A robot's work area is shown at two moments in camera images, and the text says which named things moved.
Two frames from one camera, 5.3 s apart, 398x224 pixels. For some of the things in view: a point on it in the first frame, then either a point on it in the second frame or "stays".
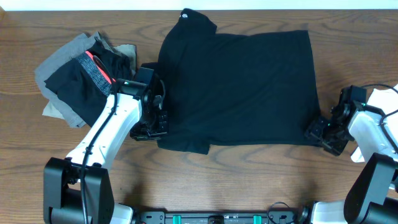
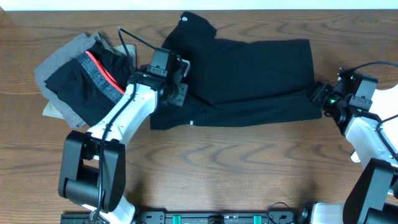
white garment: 386,101 stays
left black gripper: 160,132 to 180,100
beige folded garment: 130,50 stays
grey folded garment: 78,46 stays
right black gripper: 334,147 to 318,94
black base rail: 161,218 stays
